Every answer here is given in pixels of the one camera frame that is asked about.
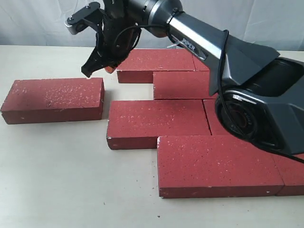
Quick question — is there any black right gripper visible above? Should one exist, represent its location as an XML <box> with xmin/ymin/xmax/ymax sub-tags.
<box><xmin>81</xmin><ymin>14</ymin><xmax>143</xmax><ymax>78</ymax></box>

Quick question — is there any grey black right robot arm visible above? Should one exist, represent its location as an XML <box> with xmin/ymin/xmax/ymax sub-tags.
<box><xmin>75</xmin><ymin>0</ymin><xmax>304</xmax><ymax>156</ymax></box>

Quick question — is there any bottom left back brick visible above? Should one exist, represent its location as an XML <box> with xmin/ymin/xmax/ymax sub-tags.
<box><xmin>117</xmin><ymin>49</ymin><xmax>195</xmax><ymax>84</ymax></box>

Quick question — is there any third row red brick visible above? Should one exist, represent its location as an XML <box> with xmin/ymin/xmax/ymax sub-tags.
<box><xmin>203</xmin><ymin>99</ymin><xmax>229</xmax><ymax>135</ymax></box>

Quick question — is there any front large red brick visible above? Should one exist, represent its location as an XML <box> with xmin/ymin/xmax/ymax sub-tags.
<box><xmin>157</xmin><ymin>135</ymin><xmax>284</xmax><ymax>199</ymax></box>

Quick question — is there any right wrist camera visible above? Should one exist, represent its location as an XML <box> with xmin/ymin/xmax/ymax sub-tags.
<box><xmin>65</xmin><ymin>2</ymin><xmax>105</xmax><ymax>35</ymax></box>

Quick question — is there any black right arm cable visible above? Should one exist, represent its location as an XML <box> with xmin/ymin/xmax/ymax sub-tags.
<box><xmin>113</xmin><ymin>23</ymin><xmax>304</xmax><ymax>164</ymax></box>

